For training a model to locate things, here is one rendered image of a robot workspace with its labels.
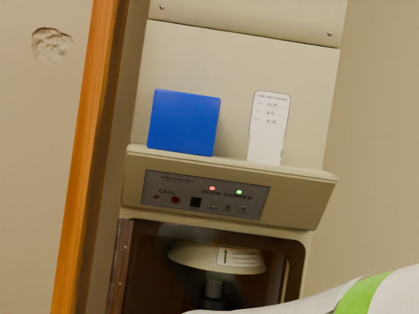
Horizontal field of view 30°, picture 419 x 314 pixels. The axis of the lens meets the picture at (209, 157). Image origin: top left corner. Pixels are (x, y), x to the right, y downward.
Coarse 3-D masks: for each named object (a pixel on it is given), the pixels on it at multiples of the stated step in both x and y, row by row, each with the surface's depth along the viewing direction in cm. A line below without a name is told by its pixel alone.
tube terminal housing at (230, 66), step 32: (160, 32) 126; (192, 32) 126; (224, 32) 126; (160, 64) 126; (192, 64) 126; (224, 64) 127; (256, 64) 127; (288, 64) 127; (320, 64) 128; (224, 96) 127; (320, 96) 128; (224, 128) 127; (288, 128) 128; (320, 128) 129; (288, 160) 128; (320, 160) 129; (192, 224) 128; (224, 224) 128; (256, 224) 129
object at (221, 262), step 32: (160, 224) 126; (160, 256) 127; (192, 256) 127; (224, 256) 127; (256, 256) 128; (288, 256) 128; (128, 288) 127; (160, 288) 127; (192, 288) 127; (224, 288) 128; (256, 288) 128; (288, 288) 128
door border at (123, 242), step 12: (132, 228) 126; (120, 240) 126; (120, 252) 126; (120, 264) 126; (120, 276) 127; (120, 288) 127; (108, 300) 126; (120, 300) 127; (108, 312) 127; (120, 312) 127
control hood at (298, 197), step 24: (144, 168) 118; (168, 168) 117; (192, 168) 117; (216, 168) 117; (240, 168) 117; (264, 168) 117; (288, 168) 118; (288, 192) 120; (312, 192) 120; (216, 216) 125; (264, 216) 125; (288, 216) 124; (312, 216) 124
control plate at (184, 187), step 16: (160, 176) 119; (176, 176) 118; (192, 176) 118; (144, 192) 122; (160, 192) 121; (176, 192) 121; (192, 192) 121; (208, 192) 121; (224, 192) 121; (256, 192) 120; (176, 208) 124; (192, 208) 124; (208, 208) 124; (224, 208) 124; (240, 208) 123; (256, 208) 123
